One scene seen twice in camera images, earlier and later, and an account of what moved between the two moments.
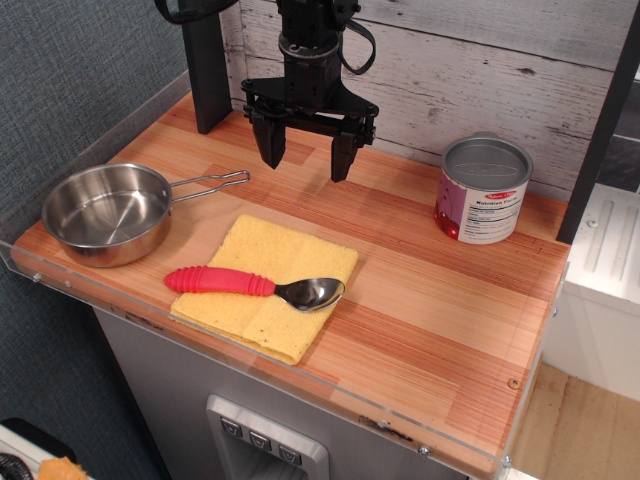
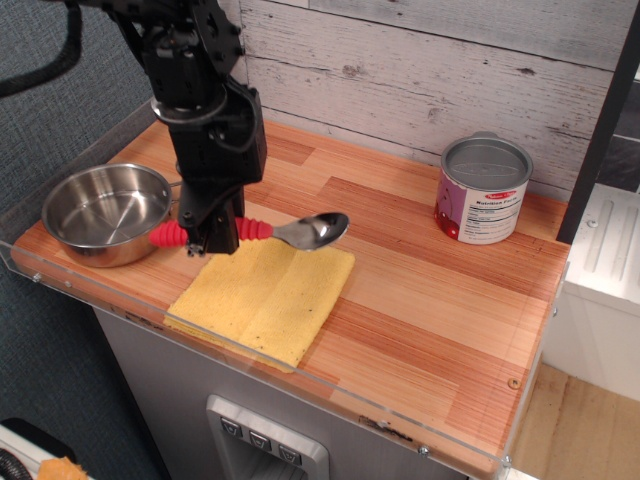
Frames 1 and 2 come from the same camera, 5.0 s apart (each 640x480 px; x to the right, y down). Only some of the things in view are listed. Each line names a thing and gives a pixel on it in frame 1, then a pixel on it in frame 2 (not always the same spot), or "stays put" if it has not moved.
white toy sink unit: x=594 y=330 stays put
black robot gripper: x=311 y=95 -> x=216 y=153
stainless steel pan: x=114 y=214 stays put
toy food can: x=484 y=178 stays put
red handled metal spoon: x=304 y=294 -> x=309 y=233
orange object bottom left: x=60 y=468 stays put
